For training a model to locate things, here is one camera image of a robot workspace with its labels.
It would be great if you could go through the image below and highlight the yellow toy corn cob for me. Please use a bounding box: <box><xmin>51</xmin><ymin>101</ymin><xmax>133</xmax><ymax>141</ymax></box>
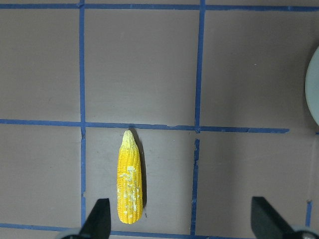
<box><xmin>117</xmin><ymin>129</ymin><xmax>143</xmax><ymax>225</ymax></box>

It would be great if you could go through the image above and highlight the glass pot lid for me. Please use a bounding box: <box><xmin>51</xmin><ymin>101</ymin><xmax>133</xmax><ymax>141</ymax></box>
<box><xmin>305</xmin><ymin>47</ymin><xmax>319</xmax><ymax>125</ymax></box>

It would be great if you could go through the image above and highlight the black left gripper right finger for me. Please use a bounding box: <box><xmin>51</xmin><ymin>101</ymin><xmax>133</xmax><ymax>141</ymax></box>
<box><xmin>251</xmin><ymin>196</ymin><xmax>294</xmax><ymax>237</ymax></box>

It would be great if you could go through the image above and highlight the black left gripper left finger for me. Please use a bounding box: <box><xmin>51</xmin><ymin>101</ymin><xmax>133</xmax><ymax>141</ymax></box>
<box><xmin>79</xmin><ymin>198</ymin><xmax>111</xmax><ymax>237</ymax></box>

